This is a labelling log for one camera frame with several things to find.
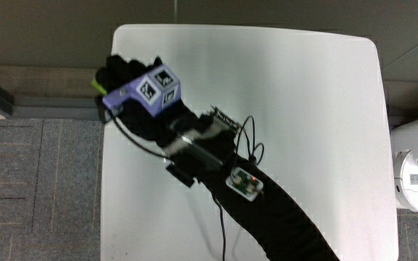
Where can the white round appliance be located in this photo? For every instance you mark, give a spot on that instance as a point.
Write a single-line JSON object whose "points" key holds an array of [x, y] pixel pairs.
{"points": [[417, 170]]}

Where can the person's right hand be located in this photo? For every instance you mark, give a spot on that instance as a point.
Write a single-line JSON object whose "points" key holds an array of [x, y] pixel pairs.
{"points": [[133, 76]]}

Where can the person's right forearm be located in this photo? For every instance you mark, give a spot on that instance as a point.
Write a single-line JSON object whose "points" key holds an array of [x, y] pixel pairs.
{"points": [[267, 214]]}

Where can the white sensor module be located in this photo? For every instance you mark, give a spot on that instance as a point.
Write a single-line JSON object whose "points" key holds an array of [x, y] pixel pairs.
{"points": [[244, 183]]}

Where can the green brick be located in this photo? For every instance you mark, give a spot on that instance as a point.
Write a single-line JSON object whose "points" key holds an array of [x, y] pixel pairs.
{"points": [[98, 86]]}

